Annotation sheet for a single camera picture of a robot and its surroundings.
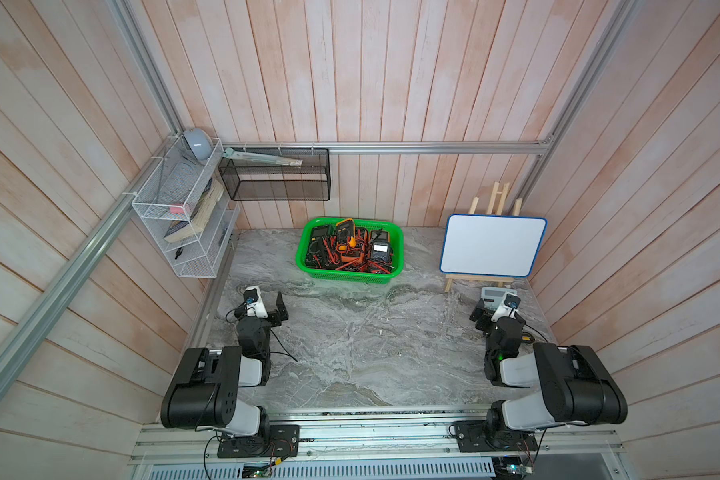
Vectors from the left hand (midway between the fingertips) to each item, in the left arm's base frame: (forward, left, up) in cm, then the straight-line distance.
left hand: (267, 297), depth 90 cm
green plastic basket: (+16, -26, +4) cm, 31 cm away
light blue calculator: (+4, -73, -6) cm, 74 cm away
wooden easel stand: (+20, -70, +22) cm, 76 cm away
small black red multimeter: (+17, -36, +4) cm, 40 cm away
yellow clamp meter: (+23, -24, +4) cm, 33 cm away
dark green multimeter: (+17, -16, +1) cm, 23 cm away
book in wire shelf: (+8, +20, +21) cm, 30 cm away
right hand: (-1, -71, -1) cm, 71 cm away
